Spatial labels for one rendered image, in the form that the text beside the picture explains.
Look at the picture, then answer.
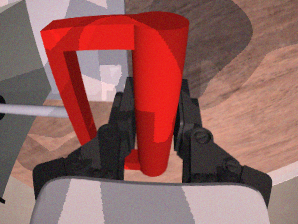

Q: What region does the grey flat base plate with bolts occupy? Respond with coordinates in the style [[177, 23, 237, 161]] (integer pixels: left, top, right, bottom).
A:
[[25, 0, 129, 102]]

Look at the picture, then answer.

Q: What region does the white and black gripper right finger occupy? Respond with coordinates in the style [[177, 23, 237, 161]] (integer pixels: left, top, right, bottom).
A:
[[173, 79, 272, 208]]

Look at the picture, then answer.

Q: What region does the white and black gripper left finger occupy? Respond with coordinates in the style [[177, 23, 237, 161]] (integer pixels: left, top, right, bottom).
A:
[[32, 77, 136, 201]]

